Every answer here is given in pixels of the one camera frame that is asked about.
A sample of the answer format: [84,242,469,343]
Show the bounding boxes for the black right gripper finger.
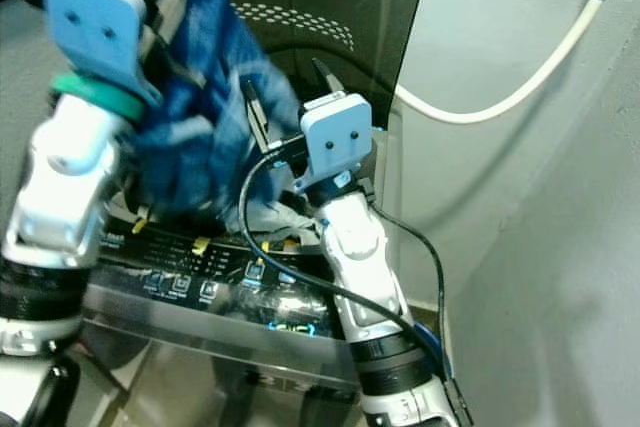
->
[240,77,277,161]
[311,57,347,104]

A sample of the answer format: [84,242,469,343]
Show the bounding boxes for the blue denim garment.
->
[115,0,311,238]

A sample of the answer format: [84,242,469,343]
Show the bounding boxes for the dark washing machine lid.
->
[230,0,434,133]

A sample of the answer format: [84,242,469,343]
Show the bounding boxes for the steel top-load washing machine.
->
[80,217,411,427]

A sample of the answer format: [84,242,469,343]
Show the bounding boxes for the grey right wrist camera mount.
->
[300,92,373,180]

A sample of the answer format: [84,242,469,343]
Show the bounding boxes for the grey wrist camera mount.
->
[45,0,161,108]
[300,92,373,180]

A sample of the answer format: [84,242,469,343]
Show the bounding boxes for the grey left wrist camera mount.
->
[45,0,161,108]

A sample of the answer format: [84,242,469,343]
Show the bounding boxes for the white water inlet hose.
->
[393,0,611,126]

